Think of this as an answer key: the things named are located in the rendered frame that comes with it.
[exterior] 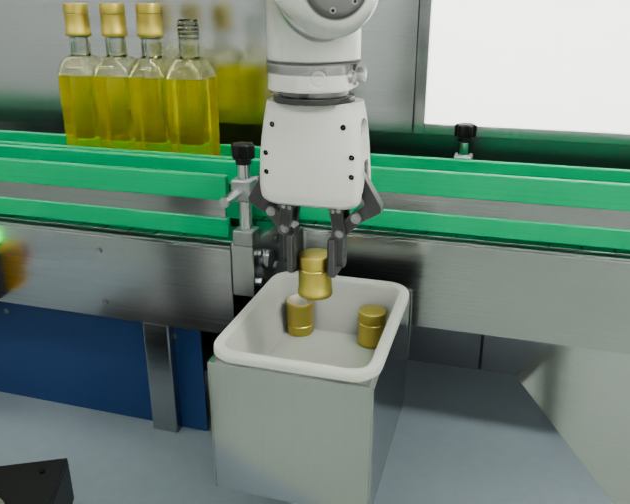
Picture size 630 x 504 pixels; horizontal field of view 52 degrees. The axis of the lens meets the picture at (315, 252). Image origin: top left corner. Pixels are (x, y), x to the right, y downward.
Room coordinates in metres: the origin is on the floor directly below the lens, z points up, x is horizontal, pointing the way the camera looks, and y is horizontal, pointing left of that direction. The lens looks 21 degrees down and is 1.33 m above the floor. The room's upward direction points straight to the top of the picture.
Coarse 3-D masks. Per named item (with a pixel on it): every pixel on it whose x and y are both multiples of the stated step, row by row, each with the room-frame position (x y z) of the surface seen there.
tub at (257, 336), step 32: (288, 288) 0.76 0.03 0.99; (352, 288) 0.74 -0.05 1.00; (384, 288) 0.73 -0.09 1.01; (256, 320) 0.67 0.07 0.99; (320, 320) 0.75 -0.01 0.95; (352, 320) 0.74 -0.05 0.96; (224, 352) 0.56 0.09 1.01; (256, 352) 0.65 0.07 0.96; (288, 352) 0.69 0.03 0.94; (320, 352) 0.69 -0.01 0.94; (352, 352) 0.69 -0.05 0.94; (384, 352) 0.56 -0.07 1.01
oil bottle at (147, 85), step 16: (144, 64) 0.93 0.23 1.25; (160, 64) 0.93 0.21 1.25; (144, 80) 0.92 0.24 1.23; (160, 80) 0.92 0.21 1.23; (144, 96) 0.92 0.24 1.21; (160, 96) 0.92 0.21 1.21; (144, 112) 0.92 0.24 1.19; (160, 112) 0.92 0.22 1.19; (144, 128) 0.93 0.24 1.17; (160, 128) 0.92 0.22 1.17; (144, 144) 0.93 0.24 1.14; (160, 144) 0.92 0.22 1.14
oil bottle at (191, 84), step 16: (176, 64) 0.91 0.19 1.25; (192, 64) 0.91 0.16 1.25; (208, 64) 0.93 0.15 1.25; (176, 80) 0.91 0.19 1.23; (192, 80) 0.90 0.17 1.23; (208, 80) 0.92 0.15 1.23; (176, 96) 0.91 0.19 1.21; (192, 96) 0.90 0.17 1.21; (208, 96) 0.92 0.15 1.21; (176, 112) 0.91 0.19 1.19; (192, 112) 0.90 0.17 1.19; (208, 112) 0.92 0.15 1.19; (176, 128) 0.91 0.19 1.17; (192, 128) 0.90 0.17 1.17; (208, 128) 0.91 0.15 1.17; (176, 144) 0.91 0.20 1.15; (192, 144) 0.90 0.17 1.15; (208, 144) 0.91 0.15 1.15
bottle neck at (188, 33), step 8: (184, 24) 0.92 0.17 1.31; (192, 24) 0.92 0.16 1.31; (184, 32) 0.92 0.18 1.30; (192, 32) 0.92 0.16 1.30; (184, 40) 0.92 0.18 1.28; (192, 40) 0.92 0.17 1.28; (184, 48) 0.92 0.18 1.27; (192, 48) 0.92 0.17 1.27; (184, 56) 0.92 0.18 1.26; (192, 56) 0.92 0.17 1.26
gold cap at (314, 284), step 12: (300, 252) 0.61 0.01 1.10; (312, 252) 0.61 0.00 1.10; (324, 252) 0.61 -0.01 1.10; (300, 264) 0.60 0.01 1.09; (312, 264) 0.59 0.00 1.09; (324, 264) 0.59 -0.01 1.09; (300, 276) 0.60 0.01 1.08; (312, 276) 0.59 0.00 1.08; (324, 276) 0.59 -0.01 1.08; (300, 288) 0.60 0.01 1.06; (312, 288) 0.59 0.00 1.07; (324, 288) 0.59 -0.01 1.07
